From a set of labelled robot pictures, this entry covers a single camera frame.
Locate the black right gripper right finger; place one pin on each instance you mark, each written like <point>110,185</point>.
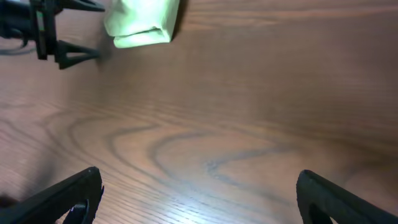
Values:
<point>321,201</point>

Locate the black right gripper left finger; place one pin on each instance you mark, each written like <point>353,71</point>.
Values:
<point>78,197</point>

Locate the light green cloth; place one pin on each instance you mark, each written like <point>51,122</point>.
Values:
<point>135,23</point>

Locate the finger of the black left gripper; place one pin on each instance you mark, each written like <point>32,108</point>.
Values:
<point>68,55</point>
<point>82,5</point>

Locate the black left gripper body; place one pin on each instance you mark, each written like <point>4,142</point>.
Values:
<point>33,20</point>

